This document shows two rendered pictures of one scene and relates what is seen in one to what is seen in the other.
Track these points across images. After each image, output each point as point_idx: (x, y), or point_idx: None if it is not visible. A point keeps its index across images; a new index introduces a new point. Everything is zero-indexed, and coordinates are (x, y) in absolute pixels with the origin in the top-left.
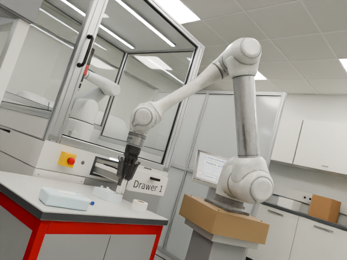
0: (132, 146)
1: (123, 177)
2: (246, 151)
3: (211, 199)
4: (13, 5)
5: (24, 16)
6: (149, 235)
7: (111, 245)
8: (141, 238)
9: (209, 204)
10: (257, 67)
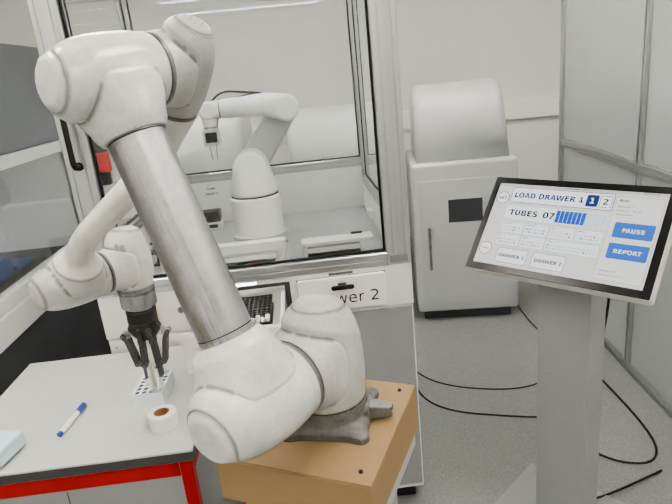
0: (127, 313)
1: (144, 365)
2: (193, 333)
3: None
4: None
5: None
6: (162, 479)
7: (79, 503)
8: (144, 486)
9: None
10: (114, 111)
